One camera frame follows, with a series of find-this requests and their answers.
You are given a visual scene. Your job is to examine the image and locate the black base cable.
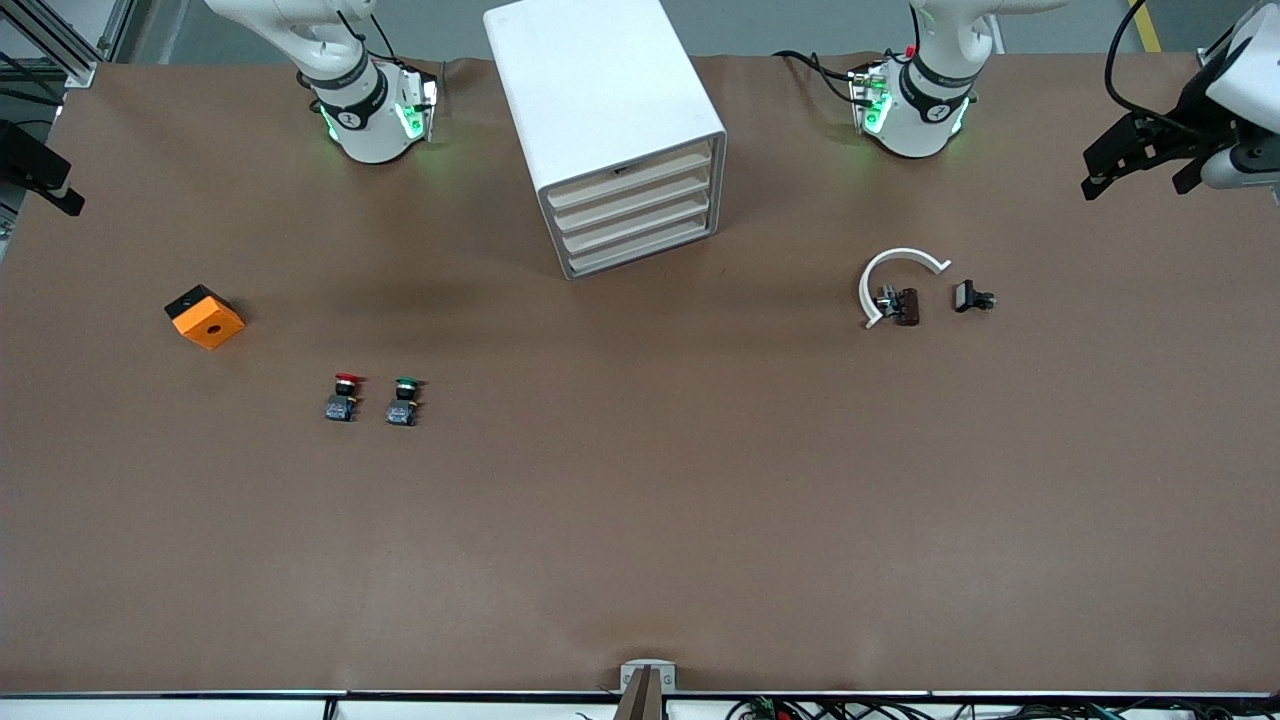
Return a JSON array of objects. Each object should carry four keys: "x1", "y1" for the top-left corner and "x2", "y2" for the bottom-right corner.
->
[{"x1": 775, "y1": 48, "x2": 871, "y2": 106}]

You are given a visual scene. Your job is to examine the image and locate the red push button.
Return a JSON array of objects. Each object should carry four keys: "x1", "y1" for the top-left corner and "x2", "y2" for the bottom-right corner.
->
[{"x1": 325, "y1": 373, "x2": 363, "y2": 423}]

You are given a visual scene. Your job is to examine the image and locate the white drawer cabinet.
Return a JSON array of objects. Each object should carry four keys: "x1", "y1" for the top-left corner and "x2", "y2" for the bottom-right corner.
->
[{"x1": 484, "y1": 0, "x2": 728, "y2": 281}]

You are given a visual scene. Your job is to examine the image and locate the green push button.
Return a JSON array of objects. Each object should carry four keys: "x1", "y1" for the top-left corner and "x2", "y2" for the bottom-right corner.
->
[{"x1": 387, "y1": 377, "x2": 426, "y2": 428}]

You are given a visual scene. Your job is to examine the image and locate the brown table mat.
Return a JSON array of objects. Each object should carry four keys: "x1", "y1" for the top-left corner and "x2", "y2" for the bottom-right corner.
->
[{"x1": 0, "y1": 52, "x2": 1280, "y2": 696}]

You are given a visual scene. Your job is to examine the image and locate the grey metal bracket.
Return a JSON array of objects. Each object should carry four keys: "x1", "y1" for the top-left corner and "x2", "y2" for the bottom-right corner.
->
[{"x1": 620, "y1": 660, "x2": 678, "y2": 693}]

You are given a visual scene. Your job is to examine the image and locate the brown pole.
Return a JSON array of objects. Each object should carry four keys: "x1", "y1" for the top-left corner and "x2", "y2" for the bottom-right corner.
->
[{"x1": 613, "y1": 668, "x2": 666, "y2": 720}]

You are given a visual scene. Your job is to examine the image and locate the white table edge rail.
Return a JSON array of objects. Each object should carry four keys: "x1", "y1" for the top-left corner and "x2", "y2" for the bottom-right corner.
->
[{"x1": 0, "y1": 690, "x2": 1280, "y2": 720}]

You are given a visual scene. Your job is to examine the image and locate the orange button box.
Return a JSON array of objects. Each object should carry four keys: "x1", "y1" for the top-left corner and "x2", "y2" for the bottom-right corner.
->
[{"x1": 165, "y1": 285, "x2": 246, "y2": 351}]

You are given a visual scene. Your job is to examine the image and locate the translucent white drawer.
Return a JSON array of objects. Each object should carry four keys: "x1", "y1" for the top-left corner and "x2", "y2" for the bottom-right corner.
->
[
  {"x1": 557, "y1": 192, "x2": 717, "y2": 255},
  {"x1": 545, "y1": 140, "x2": 716, "y2": 211},
  {"x1": 565, "y1": 216, "x2": 719, "y2": 276},
  {"x1": 550, "y1": 168, "x2": 716, "y2": 235}
]

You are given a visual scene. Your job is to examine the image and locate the white curved pipe clamp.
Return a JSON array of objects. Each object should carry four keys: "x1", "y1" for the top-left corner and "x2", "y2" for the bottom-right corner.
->
[{"x1": 858, "y1": 247, "x2": 951, "y2": 329}]

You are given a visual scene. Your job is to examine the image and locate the black cable bundle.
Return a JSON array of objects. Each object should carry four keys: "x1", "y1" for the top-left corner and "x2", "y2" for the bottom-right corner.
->
[{"x1": 725, "y1": 695, "x2": 1280, "y2": 720}]

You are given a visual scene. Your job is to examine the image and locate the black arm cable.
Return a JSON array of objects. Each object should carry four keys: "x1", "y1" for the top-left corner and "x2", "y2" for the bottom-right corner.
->
[
  {"x1": 1103, "y1": 0, "x2": 1203, "y2": 129},
  {"x1": 335, "y1": 10, "x2": 403, "y2": 67}
]

